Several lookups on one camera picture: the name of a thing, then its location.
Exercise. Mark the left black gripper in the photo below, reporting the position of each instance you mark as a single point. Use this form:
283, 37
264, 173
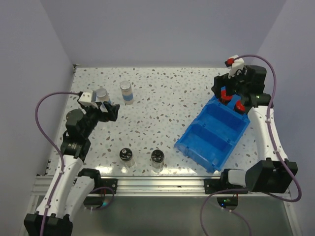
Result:
104, 117

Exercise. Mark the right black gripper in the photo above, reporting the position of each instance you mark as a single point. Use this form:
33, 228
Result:
224, 80

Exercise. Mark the red lid sauce jar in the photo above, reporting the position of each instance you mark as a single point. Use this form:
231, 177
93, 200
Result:
239, 108
225, 99

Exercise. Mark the silver lid salt bottle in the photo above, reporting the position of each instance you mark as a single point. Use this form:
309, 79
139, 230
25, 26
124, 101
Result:
102, 96
127, 93

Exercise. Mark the black lid glass jar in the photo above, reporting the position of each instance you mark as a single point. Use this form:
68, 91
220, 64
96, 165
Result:
126, 156
157, 158

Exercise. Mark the blue plastic divided bin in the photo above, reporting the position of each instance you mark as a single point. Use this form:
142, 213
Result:
214, 133

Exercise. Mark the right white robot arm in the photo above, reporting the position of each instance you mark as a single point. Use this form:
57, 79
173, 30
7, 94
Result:
273, 173

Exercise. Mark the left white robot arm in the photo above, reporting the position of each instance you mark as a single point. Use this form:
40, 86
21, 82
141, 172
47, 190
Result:
71, 183

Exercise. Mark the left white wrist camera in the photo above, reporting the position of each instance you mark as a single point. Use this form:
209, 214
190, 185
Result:
88, 99

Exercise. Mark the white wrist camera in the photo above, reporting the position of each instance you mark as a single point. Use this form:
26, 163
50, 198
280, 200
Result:
88, 99
236, 65

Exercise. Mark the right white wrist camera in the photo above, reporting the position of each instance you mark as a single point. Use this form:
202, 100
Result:
236, 65

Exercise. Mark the aluminium frame rail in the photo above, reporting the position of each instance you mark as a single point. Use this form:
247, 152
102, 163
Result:
163, 186

